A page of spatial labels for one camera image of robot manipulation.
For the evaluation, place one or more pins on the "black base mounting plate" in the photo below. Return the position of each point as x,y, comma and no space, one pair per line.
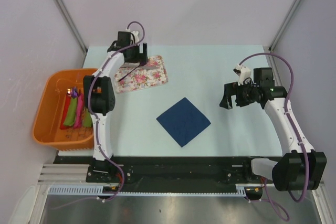
159,176

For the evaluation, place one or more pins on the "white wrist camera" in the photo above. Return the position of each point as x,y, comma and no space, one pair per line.
243,73
134,35

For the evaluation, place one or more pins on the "aluminium frame rail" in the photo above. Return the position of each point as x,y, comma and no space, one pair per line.
63,174

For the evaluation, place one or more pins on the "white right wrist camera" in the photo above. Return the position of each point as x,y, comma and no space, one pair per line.
243,73

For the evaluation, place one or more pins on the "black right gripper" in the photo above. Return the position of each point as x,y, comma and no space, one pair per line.
231,89

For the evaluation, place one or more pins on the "white slotted cable duct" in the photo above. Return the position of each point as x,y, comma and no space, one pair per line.
88,190

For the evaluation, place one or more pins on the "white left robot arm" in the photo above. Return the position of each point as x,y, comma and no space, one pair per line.
100,100

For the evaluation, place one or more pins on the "dark blue paper napkin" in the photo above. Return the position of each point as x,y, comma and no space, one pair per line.
183,121

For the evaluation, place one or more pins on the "silver table knife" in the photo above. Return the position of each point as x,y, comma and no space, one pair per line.
150,67

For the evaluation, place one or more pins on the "red napkin roll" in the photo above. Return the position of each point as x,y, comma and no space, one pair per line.
64,113

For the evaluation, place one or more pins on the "orange plastic basket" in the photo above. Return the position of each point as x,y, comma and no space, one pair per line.
47,125

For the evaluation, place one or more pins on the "green napkin roll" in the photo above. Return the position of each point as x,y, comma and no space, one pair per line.
71,113
87,121

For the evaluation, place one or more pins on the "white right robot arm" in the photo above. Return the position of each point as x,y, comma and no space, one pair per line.
300,167

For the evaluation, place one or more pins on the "floral rectangular tray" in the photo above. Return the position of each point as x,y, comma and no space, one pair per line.
140,78

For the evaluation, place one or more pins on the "pink napkin roll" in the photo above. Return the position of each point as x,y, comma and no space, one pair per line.
79,109

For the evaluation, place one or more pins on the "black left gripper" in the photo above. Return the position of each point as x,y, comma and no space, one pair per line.
140,57

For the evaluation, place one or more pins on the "purple metal spoon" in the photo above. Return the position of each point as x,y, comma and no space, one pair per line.
128,74

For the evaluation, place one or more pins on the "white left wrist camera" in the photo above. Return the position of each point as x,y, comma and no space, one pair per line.
134,35

